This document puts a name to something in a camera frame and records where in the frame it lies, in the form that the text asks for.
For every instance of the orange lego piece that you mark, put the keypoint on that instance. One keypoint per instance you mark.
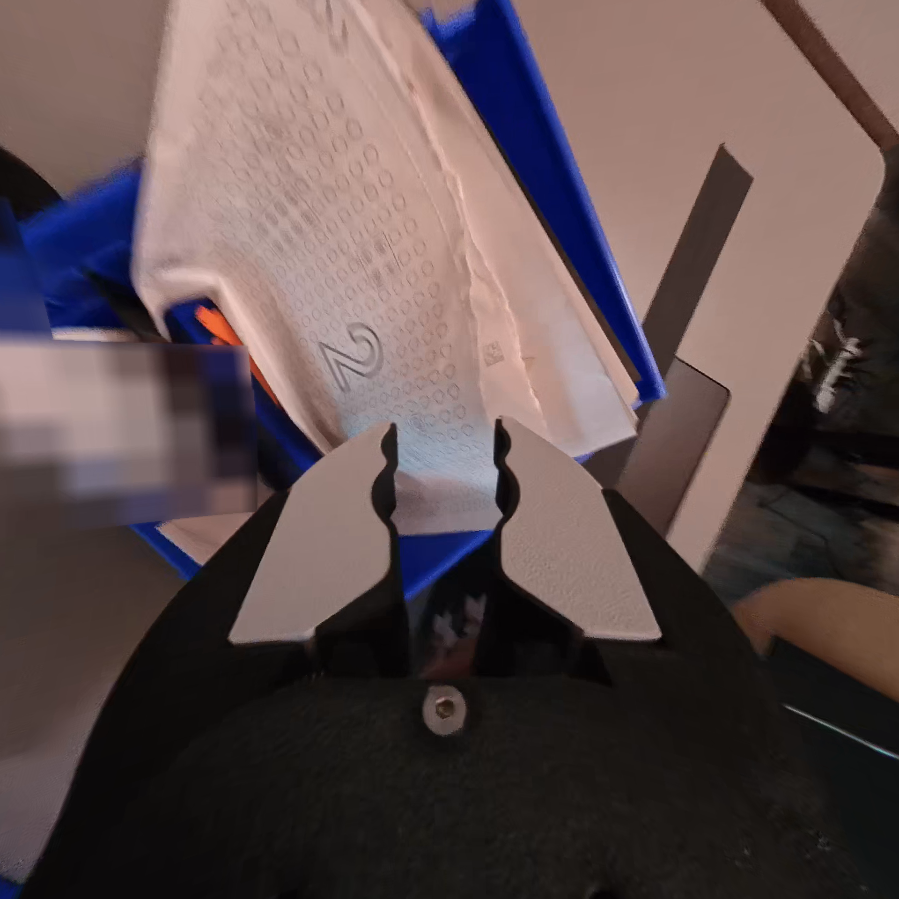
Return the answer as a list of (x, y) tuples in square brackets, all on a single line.
[(221, 330)]

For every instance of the person's beige shirt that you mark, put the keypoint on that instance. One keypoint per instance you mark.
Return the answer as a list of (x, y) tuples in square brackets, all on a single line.
[(829, 618)]

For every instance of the white printed paper bag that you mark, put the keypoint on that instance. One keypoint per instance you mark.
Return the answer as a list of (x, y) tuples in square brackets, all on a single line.
[(337, 211)]

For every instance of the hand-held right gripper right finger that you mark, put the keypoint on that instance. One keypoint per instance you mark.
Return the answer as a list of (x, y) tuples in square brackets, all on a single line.
[(576, 555)]

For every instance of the blue bin with paper bags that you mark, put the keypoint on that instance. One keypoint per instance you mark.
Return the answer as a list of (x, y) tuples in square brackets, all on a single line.
[(555, 211)]

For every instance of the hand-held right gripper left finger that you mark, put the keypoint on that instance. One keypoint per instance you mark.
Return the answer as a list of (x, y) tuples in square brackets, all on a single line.
[(316, 555)]

